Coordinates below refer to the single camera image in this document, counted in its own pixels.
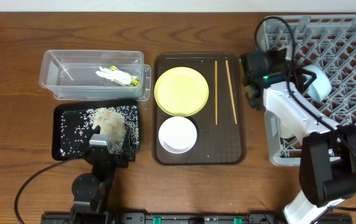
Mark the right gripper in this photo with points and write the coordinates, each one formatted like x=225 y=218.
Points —
x=295 y=77

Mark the white cup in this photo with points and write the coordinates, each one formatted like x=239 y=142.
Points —
x=286 y=128

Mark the dark brown serving tray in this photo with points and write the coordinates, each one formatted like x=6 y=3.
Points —
x=222 y=144

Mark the yellow round plate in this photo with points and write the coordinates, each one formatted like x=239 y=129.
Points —
x=181 y=91

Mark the green orange snack wrapper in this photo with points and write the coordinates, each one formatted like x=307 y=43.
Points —
x=134 y=81

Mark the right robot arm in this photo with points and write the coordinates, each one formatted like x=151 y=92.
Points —
x=327 y=172

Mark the wooden chopstick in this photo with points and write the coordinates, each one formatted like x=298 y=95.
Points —
x=231 y=91
x=216 y=91

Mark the white bowl with crumbs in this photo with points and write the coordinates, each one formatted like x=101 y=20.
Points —
x=177 y=135

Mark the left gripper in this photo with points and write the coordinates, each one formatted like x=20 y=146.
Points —
x=110 y=154

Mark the clear plastic bin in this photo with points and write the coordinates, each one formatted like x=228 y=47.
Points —
x=70 y=74

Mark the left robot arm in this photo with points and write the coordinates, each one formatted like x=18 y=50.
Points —
x=91 y=190

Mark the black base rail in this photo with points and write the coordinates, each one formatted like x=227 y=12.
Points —
x=140 y=218

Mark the white tissue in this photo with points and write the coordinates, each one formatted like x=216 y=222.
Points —
x=105 y=73

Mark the spilled rice and nuts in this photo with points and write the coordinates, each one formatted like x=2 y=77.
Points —
x=76 y=126

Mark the light blue bowl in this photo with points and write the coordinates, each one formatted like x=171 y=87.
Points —
x=320 y=87

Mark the black plastic tray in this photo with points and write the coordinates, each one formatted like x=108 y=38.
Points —
x=82 y=106

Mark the grey dishwasher rack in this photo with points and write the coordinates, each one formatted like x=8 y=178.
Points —
x=327 y=41

